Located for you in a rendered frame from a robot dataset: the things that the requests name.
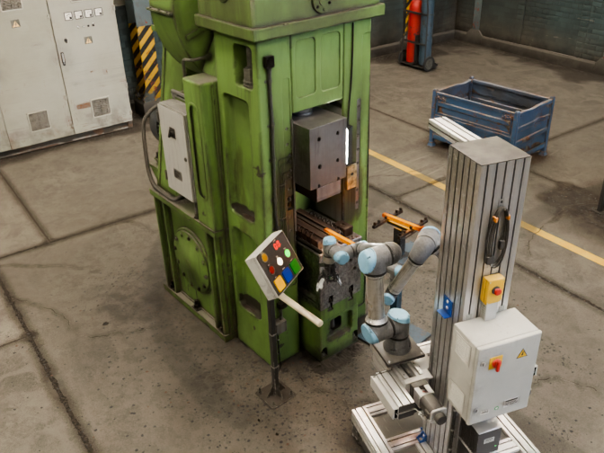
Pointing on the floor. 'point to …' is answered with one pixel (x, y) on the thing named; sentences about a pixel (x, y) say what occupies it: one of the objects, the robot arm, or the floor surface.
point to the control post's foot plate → (275, 395)
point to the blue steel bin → (495, 113)
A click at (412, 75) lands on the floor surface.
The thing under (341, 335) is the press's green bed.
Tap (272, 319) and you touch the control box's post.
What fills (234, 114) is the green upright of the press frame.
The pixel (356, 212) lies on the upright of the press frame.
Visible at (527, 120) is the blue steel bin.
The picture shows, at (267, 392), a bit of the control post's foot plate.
